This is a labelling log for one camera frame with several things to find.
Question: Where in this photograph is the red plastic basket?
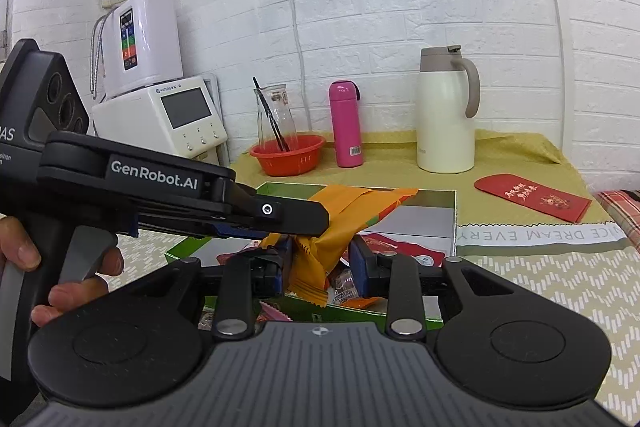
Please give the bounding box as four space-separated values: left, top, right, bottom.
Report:
249 134 327 178

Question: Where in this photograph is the red mixed nut packet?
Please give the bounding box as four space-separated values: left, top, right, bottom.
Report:
357 232 447 275

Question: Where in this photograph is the black straw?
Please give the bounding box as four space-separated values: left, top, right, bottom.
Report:
252 77 291 152

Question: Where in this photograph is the white water dispenser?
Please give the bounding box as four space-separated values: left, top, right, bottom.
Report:
91 74 230 168

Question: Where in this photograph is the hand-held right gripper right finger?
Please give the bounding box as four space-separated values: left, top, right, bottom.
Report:
348 238 523 342

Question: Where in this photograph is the pink insulated bottle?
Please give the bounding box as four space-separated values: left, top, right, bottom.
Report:
328 80 364 168

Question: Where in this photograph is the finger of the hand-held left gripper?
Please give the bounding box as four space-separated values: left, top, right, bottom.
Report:
215 181 332 239
136 213 273 243

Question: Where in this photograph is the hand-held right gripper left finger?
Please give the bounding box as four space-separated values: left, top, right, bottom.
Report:
107 239 296 342

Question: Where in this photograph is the patterned tablecloth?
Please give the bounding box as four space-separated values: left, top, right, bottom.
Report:
107 222 640 427

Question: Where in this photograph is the green cardboard box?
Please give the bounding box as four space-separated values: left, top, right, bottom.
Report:
165 181 458 325

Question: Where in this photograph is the cream thermos jug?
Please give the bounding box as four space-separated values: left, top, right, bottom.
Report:
416 45 481 174

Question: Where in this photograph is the orange snack packet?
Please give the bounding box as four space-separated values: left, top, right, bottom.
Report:
262 185 420 308

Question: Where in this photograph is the red envelope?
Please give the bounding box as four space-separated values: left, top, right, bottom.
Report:
474 174 593 224

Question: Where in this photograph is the glass carafe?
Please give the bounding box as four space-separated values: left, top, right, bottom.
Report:
254 87 300 152

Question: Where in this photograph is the white water purifier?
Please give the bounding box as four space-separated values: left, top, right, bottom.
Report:
90 0 184 100

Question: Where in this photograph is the plaid cloth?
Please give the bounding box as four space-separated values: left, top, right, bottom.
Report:
595 189 640 238

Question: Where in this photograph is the person's left hand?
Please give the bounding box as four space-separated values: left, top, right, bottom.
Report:
0 216 124 329

